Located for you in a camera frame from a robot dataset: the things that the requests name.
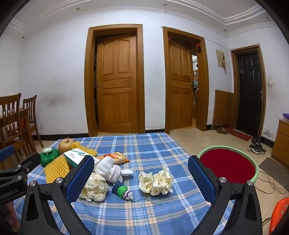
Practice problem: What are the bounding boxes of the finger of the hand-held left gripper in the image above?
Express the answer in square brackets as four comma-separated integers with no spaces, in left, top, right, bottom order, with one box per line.
[14,152,42,175]
[0,145,15,170]

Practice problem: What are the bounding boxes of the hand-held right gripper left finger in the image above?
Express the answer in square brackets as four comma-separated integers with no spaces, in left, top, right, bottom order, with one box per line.
[21,155,95,235]

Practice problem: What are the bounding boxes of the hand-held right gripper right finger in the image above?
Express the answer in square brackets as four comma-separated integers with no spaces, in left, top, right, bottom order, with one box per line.
[188,155,263,235]

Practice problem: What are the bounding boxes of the white green cardboard box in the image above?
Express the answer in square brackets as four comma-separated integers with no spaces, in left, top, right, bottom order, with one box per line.
[63,148,101,169]

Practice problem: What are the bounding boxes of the cream paper ball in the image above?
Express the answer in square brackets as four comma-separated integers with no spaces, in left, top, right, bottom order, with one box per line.
[79,173,108,202]
[150,168,174,196]
[138,171,157,193]

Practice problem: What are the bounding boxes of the yellow foam fruit net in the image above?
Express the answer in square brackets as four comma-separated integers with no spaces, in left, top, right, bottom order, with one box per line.
[44,155,71,184]
[71,141,98,159]

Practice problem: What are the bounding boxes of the white packet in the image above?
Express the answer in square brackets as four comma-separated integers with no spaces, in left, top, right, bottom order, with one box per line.
[94,156,134,183]

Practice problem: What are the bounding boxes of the red basin with green rim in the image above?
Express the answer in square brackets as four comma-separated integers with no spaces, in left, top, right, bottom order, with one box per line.
[198,146,259,184]

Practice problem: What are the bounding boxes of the orange snack packet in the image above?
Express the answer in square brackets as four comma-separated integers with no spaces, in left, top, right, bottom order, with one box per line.
[96,152,130,165]

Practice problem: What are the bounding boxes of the green toy figure keychain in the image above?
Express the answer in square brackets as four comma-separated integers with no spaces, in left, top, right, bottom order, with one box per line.
[112,176,163,206]

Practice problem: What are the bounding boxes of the person's left hand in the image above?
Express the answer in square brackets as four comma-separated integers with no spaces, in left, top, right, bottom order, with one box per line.
[0,200,16,228]

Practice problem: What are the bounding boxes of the green plastic toy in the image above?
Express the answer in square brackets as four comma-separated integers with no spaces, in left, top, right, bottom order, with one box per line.
[40,147,61,167]

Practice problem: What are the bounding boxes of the brown red apple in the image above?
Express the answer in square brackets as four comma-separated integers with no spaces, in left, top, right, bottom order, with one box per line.
[58,137,76,155]

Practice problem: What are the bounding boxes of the wooden dining chair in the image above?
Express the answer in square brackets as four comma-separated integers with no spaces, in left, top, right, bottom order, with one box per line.
[23,95,44,148]
[0,93,37,159]

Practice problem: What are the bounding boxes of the red doormat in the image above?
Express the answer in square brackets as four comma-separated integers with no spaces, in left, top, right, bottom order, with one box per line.
[225,128,253,142]

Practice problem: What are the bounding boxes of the black white sneakers pair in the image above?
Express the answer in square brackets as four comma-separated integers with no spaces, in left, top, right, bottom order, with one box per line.
[248,143,267,154]

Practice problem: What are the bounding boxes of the blue plaid blanket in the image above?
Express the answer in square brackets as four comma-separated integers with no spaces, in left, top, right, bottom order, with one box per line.
[0,132,235,235]

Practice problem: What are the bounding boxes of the grey floor mat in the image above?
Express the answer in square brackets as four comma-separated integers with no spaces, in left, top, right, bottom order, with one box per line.
[258,157,289,181]

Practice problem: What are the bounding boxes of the wooden panel door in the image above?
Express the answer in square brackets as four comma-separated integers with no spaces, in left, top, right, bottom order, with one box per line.
[168,37,195,131]
[96,34,138,134]

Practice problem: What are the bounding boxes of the orange plastic stool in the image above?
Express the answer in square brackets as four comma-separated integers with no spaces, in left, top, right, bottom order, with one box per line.
[270,198,289,235]

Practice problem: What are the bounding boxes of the wooden low cabinet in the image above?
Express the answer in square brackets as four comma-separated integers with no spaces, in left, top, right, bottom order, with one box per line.
[271,119,289,161]

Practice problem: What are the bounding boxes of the black entrance door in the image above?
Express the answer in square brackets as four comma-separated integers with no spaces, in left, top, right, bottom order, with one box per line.
[236,53,263,133]

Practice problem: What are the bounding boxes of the floor cables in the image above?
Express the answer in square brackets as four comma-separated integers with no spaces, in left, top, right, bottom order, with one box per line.
[255,169,289,195]

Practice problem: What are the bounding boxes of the wooden wall panel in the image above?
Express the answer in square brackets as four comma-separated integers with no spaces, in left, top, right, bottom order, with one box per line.
[212,90,235,131]

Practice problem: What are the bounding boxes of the wooden door frame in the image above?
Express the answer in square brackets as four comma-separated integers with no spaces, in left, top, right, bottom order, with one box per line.
[163,26,209,134]
[85,24,145,136]

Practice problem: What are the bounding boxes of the brown entrance door frame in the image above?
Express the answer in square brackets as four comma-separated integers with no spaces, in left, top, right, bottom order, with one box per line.
[230,45,267,136]

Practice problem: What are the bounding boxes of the beige wall electric box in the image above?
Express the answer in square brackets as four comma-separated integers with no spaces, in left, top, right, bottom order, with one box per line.
[215,49,226,68]

